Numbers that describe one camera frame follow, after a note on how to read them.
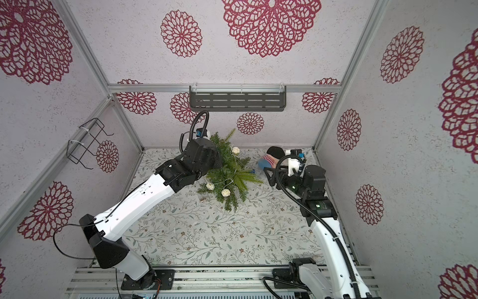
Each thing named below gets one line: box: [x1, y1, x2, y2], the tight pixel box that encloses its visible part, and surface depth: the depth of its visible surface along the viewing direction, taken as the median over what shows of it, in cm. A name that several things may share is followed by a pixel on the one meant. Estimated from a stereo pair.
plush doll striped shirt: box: [257, 145, 286, 171], surface depth 108 cm
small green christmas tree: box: [197, 128, 264, 212], surface depth 77 cm
